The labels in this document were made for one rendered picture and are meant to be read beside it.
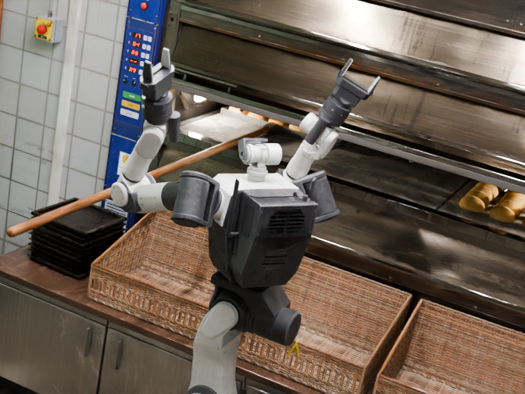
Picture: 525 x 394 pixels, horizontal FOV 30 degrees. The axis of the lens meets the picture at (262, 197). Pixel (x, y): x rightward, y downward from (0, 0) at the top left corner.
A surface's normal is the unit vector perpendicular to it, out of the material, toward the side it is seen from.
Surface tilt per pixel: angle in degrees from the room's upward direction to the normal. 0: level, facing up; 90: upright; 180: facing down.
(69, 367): 90
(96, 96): 90
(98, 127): 90
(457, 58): 70
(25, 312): 90
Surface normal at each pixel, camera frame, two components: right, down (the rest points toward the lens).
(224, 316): -0.43, 0.23
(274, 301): 0.75, -0.45
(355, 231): -0.34, -0.11
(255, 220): -0.86, 0.02
